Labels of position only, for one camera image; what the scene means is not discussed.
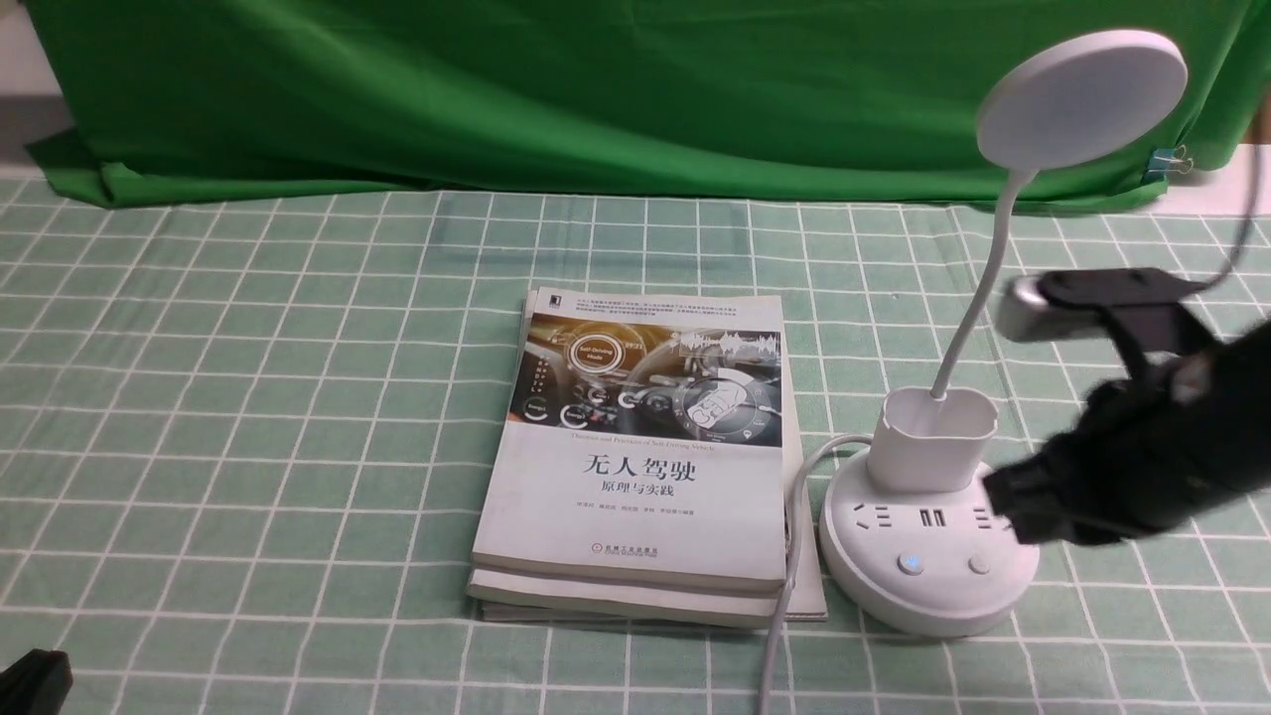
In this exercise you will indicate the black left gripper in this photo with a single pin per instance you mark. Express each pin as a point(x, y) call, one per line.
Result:
point(1201, 443)

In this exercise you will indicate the white desk lamp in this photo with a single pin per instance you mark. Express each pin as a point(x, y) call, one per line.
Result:
point(905, 527)

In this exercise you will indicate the lower book in stack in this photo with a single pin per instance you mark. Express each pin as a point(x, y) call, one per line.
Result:
point(635, 601)

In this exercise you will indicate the blue binder clip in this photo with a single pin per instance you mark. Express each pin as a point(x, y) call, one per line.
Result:
point(1165, 162)

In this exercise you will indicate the top book with car cover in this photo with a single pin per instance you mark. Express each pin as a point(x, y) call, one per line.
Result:
point(640, 447)

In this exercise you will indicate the green backdrop cloth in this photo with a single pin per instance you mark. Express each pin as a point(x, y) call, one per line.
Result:
point(176, 102)

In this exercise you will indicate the green checkered tablecloth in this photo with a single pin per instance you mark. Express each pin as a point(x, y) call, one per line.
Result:
point(244, 448)

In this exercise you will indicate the black object at corner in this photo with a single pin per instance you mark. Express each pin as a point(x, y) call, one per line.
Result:
point(39, 682)

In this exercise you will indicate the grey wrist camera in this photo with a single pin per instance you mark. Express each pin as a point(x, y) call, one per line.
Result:
point(1141, 310)

